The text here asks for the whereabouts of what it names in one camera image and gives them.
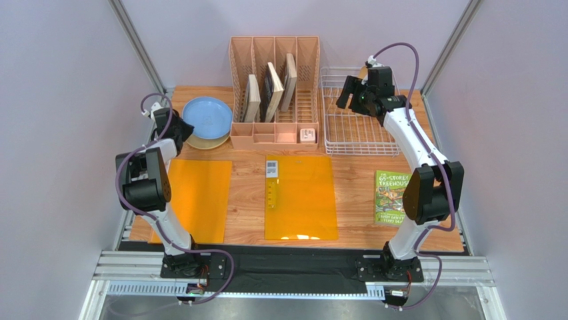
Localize white power adapter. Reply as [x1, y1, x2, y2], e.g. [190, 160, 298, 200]
[299, 128, 317, 144]

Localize middle book black cover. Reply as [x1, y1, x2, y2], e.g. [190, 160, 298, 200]
[261, 62, 284, 123]

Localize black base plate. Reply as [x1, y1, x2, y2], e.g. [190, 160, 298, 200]
[117, 241, 469, 295]

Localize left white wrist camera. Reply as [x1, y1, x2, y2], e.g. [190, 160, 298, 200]
[141, 102, 165, 121]

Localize blue plate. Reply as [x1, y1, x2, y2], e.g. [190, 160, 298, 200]
[181, 97, 233, 140]

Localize green treehouse book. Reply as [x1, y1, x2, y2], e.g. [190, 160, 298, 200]
[374, 170, 411, 227]

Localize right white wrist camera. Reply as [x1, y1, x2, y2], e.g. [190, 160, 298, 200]
[365, 55, 384, 69]

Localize left book blue cover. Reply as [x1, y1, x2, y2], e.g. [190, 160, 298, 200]
[242, 74, 261, 123]

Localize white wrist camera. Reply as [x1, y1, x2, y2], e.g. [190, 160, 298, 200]
[365, 55, 384, 69]
[141, 102, 165, 121]

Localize white wire dish rack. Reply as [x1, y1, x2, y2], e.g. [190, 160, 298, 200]
[319, 67, 400, 157]

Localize centre orange plastic sheet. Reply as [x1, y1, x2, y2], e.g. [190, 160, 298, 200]
[264, 155, 339, 241]

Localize aluminium rail frame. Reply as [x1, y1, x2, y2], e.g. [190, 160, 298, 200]
[80, 245, 506, 319]

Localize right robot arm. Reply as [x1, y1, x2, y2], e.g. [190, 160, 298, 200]
[336, 65, 465, 280]

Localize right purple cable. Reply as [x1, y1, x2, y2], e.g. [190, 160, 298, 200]
[370, 42, 458, 310]

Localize pink plastic file organizer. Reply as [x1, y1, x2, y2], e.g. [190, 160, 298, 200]
[229, 36, 320, 151]

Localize orange plastic sheet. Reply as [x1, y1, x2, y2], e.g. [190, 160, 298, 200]
[264, 155, 339, 241]
[168, 159, 232, 244]

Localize left orange plastic sheet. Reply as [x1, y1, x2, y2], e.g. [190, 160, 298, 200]
[168, 159, 232, 244]

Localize yellow bear plate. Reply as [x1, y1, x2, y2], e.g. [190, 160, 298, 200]
[186, 134, 229, 150]

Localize right book grey cover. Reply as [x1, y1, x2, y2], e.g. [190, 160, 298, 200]
[279, 53, 297, 112]

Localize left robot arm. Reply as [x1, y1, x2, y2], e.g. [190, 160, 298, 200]
[115, 105, 207, 278]

